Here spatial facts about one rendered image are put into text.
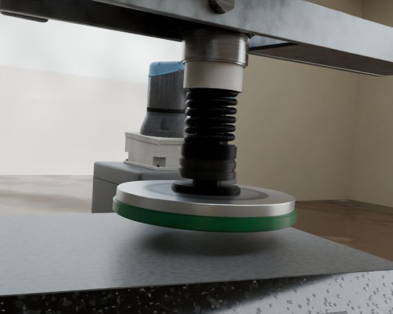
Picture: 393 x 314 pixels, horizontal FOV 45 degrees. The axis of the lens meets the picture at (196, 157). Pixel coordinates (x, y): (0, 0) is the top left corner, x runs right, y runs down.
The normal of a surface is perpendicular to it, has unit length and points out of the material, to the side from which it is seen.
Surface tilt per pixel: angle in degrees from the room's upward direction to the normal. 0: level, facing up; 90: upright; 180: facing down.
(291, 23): 90
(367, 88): 90
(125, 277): 0
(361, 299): 45
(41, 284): 0
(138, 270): 0
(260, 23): 90
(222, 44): 90
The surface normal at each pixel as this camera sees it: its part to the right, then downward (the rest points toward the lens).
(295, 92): 0.55, 0.08
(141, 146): -0.83, -0.03
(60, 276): 0.07, -1.00
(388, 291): 0.32, -0.65
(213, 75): -0.01, 0.05
